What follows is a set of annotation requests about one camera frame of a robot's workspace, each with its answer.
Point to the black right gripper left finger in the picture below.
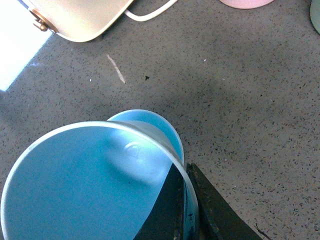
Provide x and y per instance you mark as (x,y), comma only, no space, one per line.
(165,221)

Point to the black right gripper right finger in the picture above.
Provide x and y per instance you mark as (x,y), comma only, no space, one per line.
(218,220)

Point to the blue plastic cup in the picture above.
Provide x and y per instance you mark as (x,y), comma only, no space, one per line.
(156,120)
(96,180)

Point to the pink plastic bowl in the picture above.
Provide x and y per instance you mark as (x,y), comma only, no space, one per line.
(245,4)

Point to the cream two-slot toaster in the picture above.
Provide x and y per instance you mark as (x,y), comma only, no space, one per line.
(76,20)

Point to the green plastic bowl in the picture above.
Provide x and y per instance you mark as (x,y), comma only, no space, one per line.
(315,14)

